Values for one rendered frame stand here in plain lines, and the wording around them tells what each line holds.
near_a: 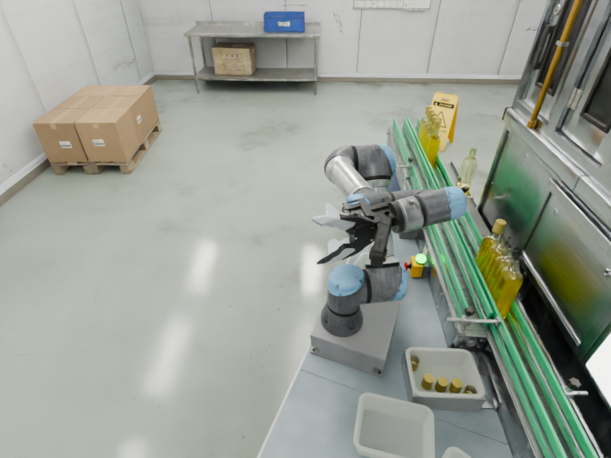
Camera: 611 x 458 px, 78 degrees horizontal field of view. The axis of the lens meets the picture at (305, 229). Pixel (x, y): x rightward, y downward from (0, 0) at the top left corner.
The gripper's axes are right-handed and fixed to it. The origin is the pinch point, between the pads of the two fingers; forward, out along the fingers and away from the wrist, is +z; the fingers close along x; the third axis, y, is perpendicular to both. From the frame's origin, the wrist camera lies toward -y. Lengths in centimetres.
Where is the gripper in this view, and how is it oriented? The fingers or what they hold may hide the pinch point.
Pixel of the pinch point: (315, 245)
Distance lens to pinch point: 80.5
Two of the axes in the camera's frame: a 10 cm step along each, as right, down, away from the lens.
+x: -0.8, -6.7, -7.4
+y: -2.6, -7.0, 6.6
